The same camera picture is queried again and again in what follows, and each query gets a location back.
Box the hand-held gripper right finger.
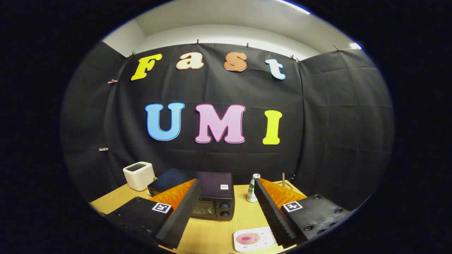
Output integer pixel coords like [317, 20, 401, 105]
[254, 177, 352, 249]

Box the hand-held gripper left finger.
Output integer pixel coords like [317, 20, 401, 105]
[102, 179, 203, 250]

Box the white foam tray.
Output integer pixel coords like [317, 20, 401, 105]
[233, 226, 278, 253]

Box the pink round meat slice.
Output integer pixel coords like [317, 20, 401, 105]
[236, 233, 261, 245]

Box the black toaster oven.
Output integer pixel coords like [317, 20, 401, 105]
[147, 168, 236, 222]

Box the white bread toaster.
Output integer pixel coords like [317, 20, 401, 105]
[123, 162, 156, 192]

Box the white green drink bottle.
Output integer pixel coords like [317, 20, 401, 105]
[246, 173, 261, 203]

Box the black backdrop cloth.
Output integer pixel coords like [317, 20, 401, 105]
[61, 41, 394, 212]

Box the long ceiling light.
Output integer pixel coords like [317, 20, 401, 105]
[275, 0, 311, 15]

